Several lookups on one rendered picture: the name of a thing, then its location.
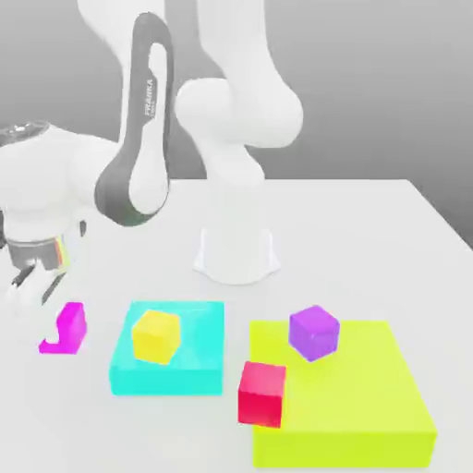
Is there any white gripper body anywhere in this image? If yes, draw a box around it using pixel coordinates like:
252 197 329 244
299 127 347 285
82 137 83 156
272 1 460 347
5 261 70 316

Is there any small magenta cube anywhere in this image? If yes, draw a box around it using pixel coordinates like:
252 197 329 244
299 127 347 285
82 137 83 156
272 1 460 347
38 301 88 356

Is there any small yellow cube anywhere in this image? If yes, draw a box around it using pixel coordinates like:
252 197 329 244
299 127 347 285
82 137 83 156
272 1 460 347
131 309 182 366

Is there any small red cube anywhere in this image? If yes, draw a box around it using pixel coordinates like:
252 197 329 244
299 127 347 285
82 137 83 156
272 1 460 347
236 360 287 430

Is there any small purple cube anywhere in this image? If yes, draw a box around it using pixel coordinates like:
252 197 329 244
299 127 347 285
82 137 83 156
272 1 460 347
288 304 341 363

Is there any large cyan box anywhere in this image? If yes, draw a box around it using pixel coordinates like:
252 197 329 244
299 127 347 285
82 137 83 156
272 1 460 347
108 299 225 397

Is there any large yellow-green box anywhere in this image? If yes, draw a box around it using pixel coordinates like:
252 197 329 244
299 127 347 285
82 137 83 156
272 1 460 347
249 320 439 469

